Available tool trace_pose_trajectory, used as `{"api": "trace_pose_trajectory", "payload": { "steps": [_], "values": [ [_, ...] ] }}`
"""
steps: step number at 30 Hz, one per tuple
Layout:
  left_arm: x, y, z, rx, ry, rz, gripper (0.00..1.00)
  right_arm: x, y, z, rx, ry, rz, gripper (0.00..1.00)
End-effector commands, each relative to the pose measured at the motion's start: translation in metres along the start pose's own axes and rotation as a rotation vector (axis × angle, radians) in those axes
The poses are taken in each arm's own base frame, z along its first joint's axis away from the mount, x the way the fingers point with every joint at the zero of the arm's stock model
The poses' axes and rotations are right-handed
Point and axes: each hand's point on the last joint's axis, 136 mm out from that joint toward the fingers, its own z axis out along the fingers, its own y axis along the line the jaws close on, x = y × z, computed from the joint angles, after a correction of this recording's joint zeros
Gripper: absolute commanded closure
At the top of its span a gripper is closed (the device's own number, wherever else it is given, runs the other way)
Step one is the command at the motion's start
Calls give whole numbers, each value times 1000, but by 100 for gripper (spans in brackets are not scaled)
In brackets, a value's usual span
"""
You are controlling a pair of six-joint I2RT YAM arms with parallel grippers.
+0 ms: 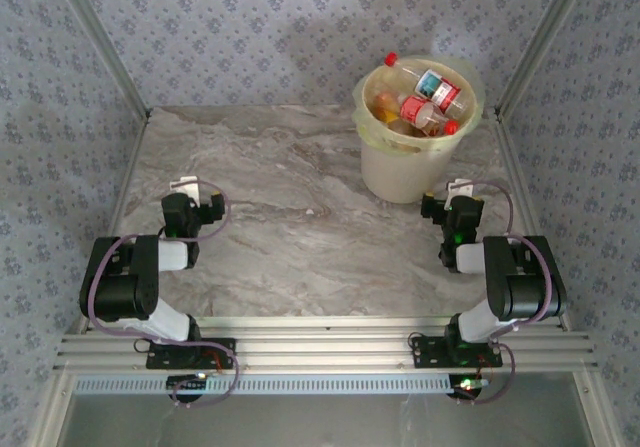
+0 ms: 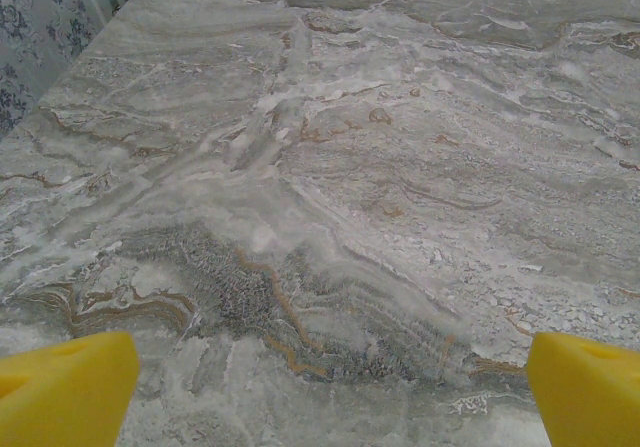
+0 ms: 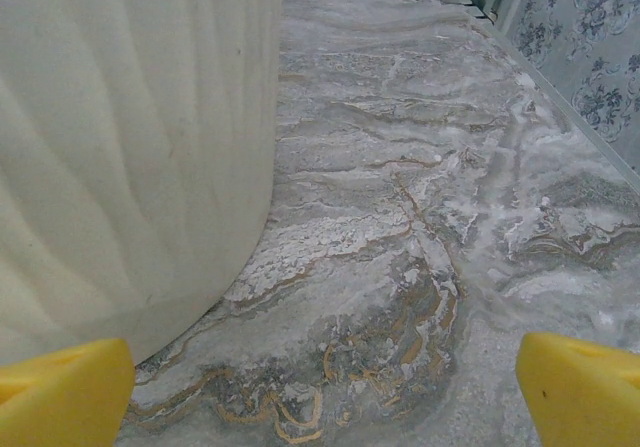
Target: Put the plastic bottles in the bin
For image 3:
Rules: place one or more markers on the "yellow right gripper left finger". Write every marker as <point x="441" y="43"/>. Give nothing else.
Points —
<point x="60" y="397"/>

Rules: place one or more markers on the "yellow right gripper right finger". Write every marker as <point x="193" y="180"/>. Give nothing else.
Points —
<point x="585" y="397"/>

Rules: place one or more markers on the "cream ribbed plastic bin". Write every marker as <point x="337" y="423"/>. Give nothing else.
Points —
<point x="125" y="142"/>

